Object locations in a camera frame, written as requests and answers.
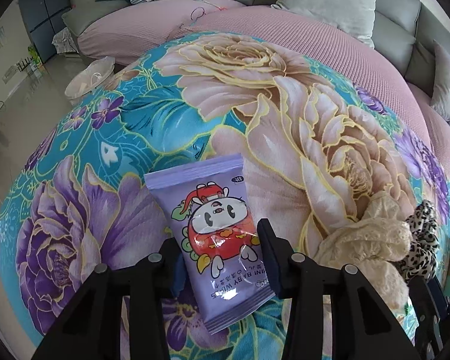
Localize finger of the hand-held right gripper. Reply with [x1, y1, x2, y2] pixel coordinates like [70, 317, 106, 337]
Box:
[407, 277, 450, 360]

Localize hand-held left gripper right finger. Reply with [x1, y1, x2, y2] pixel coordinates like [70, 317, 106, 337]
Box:
[256, 217, 422, 360]

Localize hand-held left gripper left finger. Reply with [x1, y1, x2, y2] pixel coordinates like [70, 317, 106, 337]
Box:
[32, 237, 186, 360]

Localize purple cartoon wipes packet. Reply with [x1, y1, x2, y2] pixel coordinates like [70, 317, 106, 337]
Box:
[143, 154, 282, 336]

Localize leopard print cloth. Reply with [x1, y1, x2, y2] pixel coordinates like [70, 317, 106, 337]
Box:
[401, 199, 440, 286]

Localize cream lace cloth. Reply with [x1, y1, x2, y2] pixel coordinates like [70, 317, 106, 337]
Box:
[313, 190, 413, 321]

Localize floral printed blanket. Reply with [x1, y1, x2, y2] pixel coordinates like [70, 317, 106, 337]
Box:
[0, 32, 450, 360]

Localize white plastic bin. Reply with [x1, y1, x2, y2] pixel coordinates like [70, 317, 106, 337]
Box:
[64, 56, 116, 102]

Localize pink sofa cover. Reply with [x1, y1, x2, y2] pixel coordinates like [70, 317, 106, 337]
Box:
[77, 0, 450, 181]

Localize patterned fabric stool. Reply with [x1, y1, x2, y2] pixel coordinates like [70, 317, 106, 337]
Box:
[52, 30, 79, 58]

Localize grey square pillow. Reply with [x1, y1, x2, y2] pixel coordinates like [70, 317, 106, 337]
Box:
[275, 0, 379, 49]

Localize grey refrigerator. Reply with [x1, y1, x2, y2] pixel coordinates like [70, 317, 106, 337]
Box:
[18, 0, 70, 62]

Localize thin cable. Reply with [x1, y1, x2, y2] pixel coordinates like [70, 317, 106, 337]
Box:
[180, 5, 226, 31]

